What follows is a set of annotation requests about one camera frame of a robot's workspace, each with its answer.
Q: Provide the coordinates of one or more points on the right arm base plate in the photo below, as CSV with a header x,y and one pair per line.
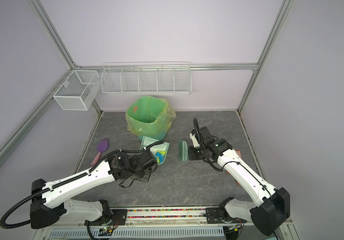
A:
x,y
219,216

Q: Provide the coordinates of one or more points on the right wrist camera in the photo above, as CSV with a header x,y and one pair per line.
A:
x,y
195,137

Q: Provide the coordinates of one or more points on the paper scraps cluster far left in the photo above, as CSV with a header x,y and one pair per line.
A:
x,y
160,156

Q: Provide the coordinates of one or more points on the small white mesh basket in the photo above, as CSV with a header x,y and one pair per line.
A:
x,y
78,91

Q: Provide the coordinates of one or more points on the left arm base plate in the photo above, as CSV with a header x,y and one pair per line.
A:
x,y
117,218

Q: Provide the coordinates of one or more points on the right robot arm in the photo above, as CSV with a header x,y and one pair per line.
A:
x,y
269,207

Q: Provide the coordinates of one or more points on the red rubber glove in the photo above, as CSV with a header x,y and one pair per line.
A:
x,y
233,160

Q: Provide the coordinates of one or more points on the green hand brush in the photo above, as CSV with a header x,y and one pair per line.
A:
x,y
183,150

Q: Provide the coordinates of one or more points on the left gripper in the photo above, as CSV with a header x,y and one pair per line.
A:
x,y
145,179

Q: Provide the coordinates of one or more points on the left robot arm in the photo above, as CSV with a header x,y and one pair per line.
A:
x,y
48,199

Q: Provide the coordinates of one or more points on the green dustpan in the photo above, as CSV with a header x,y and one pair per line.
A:
x,y
146,141

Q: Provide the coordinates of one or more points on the purple pink spatula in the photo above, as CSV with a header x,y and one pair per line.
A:
x,y
102,147

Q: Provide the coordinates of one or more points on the long white wire basket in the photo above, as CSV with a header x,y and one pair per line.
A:
x,y
146,78

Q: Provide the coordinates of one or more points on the green trash bin with bag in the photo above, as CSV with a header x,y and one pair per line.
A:
x,y
150,117

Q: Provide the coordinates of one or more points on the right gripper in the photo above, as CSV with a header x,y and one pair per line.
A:
x,y
192,152

